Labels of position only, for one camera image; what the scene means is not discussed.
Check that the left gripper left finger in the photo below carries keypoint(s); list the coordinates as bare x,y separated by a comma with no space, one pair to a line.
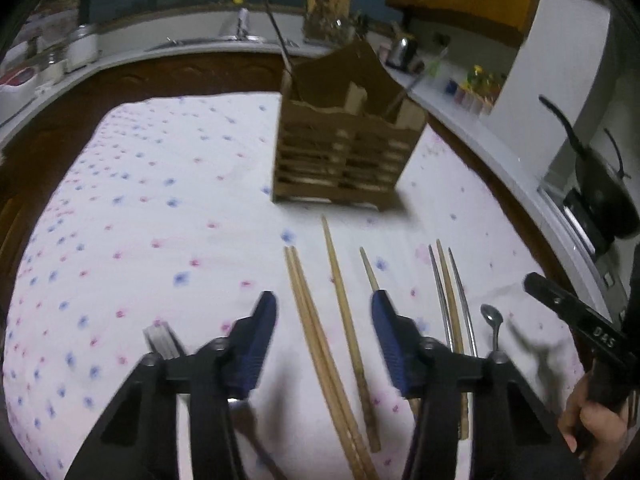
136,435

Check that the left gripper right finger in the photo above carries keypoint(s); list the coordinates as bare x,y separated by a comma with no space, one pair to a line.
514,436

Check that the person's right hand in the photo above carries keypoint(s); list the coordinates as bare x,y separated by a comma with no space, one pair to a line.
609,430

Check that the silver fork left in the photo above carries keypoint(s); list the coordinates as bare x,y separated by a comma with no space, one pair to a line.
162,340

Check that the silver fork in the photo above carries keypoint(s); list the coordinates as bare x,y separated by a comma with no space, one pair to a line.
162,340
244,420

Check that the silver fork right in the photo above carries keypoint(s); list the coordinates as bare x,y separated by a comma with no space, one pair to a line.
244,420

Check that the small metal spoon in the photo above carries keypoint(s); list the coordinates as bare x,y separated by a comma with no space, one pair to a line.
494,319

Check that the black wok with lid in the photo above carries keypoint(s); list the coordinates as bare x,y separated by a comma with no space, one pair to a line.
600,205

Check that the floral white table cloth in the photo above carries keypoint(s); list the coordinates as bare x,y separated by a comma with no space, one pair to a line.
166,216

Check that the spice jar rack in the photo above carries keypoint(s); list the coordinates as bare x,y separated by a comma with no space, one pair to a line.
478,92

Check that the wooden utensil holder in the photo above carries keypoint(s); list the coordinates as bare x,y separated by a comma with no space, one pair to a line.
346,130

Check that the electric kettle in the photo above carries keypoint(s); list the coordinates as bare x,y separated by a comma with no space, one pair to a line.
402,52

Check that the white pot cooker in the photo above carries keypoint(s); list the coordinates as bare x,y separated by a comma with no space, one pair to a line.
82,48

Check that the stainless steel sink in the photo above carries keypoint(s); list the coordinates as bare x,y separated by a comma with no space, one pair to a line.
178,43

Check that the sink faucet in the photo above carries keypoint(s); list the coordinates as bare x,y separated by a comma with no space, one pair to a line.
242,24

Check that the dish drying rack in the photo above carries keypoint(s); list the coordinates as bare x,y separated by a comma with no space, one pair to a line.
334,30

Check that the wooden cutting board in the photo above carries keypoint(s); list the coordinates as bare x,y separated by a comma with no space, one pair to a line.
328,8

